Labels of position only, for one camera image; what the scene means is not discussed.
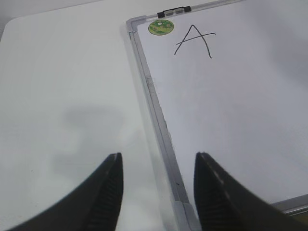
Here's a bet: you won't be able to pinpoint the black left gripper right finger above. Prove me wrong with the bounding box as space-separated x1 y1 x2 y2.
193 153 308 231

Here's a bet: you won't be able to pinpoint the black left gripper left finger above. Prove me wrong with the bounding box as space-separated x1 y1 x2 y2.
12 153 123 231

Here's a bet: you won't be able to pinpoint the white board with grey frame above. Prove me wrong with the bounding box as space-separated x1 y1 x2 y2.
127 0 308 231

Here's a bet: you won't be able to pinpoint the round green magnet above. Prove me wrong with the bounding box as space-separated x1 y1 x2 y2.
148 19 174 36

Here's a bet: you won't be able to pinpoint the black and clear marker pen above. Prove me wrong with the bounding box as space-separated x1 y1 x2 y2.
146 3 210 19

